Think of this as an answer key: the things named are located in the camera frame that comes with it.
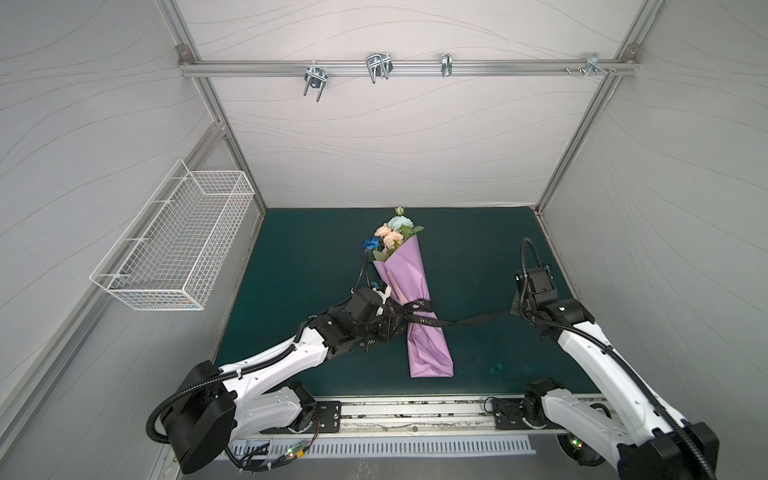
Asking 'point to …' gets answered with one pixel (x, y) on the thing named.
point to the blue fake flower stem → (372, 242)
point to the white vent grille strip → (333, 447)
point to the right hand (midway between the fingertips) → (534, 294)
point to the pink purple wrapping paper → (404, 274)
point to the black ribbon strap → (423, 311)
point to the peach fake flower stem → (391, 238)
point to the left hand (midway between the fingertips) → (401, 320)
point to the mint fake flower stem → (404, 224)
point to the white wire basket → (172, 253)
